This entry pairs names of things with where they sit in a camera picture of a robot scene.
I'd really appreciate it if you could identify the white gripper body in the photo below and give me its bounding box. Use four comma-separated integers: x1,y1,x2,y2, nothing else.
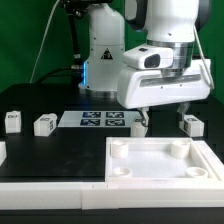
117,59,211,109

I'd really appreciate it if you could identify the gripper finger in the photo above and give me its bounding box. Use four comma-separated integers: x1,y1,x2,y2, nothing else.
177,102,190,119
139,108,149,127

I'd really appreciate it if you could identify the white square tabletop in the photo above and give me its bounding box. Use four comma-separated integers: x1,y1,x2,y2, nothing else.
105,137,214,182

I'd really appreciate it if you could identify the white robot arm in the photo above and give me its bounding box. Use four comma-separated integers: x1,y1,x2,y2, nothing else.
79,0,214,126

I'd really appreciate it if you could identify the tag marker sheet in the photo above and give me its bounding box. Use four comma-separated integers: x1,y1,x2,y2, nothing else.
59,111,140,128

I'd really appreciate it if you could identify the white front fence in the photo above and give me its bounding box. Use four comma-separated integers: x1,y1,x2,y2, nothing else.
0,181,224,210

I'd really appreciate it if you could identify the white left fence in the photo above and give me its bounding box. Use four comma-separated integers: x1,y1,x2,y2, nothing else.
0,141,7,166

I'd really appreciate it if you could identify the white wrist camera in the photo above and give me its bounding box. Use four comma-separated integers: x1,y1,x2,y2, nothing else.
123,44,174,70

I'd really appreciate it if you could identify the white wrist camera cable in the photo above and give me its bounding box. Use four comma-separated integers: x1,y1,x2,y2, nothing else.
192,25,215,90

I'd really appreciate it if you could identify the black cable bundle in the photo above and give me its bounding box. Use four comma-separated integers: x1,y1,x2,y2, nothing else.
35,0,88,84

